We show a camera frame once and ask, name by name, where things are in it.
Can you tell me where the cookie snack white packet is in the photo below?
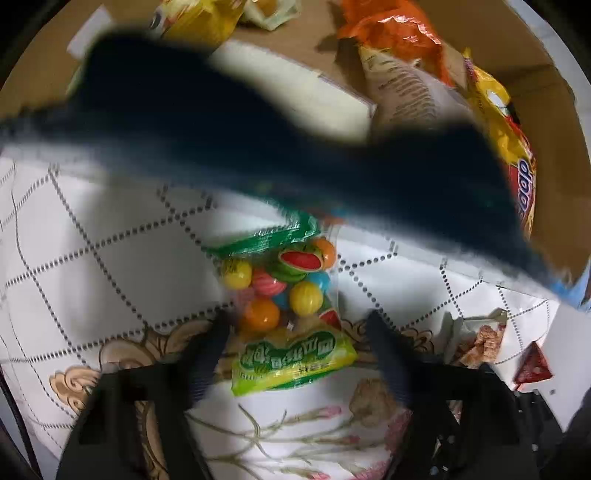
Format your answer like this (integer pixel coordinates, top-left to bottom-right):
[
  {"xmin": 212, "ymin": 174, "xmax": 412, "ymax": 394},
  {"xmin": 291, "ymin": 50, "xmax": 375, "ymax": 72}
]
[{"xmin": 443, "ymin": 308, "xmax": 508, "ymax": 369}]

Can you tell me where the red triangular snack packet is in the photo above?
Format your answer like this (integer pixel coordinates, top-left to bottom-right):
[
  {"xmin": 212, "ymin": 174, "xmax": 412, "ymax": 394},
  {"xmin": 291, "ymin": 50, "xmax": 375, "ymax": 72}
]
[{"xmin": 513, "ymin": 341, "xmax": 553, "ymax": 388}]

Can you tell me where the green gumball candy bag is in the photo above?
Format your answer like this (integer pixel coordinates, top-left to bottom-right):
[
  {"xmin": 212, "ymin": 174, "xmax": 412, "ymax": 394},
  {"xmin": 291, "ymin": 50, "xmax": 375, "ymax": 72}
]
[{"xmin": 205, "ymin": 210, "xmax": 358, "ymax": 396}]

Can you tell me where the orange snack bag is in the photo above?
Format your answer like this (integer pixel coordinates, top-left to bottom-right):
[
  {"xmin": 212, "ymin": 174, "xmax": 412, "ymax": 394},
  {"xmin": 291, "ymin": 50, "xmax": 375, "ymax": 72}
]
[{"xmin": 338, "ymin": 0, "xmax": 454, "ymax": 87}]

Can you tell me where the white patterned bed quilt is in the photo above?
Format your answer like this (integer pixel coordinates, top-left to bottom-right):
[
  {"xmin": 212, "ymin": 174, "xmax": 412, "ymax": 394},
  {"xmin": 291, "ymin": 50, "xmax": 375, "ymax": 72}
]
[{"xmin": 1, "ymin": 156, "xmax": 558, "ymax": 479}]

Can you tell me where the yellow red chips bag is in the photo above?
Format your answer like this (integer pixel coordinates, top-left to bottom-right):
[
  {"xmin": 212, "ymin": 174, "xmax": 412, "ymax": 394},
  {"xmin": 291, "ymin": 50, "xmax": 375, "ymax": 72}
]
[{"xmin": 463, "ymin": 49, "xmax": 537, "ymax": 238}]

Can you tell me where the white snack bag with text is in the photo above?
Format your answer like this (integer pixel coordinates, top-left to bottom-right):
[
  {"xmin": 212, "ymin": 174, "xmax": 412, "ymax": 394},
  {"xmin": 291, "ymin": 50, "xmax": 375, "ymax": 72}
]
[{"xmin": 358, "ymin": 46, "xmax": 476, "ymax": 138}]

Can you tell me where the white paper box inside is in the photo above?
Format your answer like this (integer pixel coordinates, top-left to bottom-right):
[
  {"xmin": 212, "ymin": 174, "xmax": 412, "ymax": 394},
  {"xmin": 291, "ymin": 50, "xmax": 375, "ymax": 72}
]
[{"xmin": 211, "ymin": 40, "xmax": 376, "ymax": 144}]

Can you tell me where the cardboard milk carton box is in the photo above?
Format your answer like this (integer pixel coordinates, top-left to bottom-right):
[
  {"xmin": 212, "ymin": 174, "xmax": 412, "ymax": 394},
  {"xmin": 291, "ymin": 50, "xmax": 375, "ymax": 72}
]
[{"xmin": 1, "ymin": 1, "xmax": 590, "ymax": 309}]

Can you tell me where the yellow snack bag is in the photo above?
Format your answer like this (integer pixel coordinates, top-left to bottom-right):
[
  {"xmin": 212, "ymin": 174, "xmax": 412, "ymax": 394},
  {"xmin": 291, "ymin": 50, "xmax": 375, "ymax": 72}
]
[{"xmin": 149, "ymin": 0, "xmax": 245, "ymax": 49}]

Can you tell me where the jelly cup snack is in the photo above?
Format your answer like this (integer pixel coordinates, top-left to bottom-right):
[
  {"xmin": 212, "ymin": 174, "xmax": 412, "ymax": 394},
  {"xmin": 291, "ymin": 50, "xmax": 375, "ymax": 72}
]
[{"xmin": 240, "ymin": 0, "xmax": 301, "ymax": 31}]

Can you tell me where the black cable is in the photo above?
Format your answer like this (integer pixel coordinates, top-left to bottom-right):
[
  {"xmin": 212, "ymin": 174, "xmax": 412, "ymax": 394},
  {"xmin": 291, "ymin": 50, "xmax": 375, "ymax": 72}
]
[{"xmin": 0, "ymin": 368, "xmax": 43, "ymax": 480}]

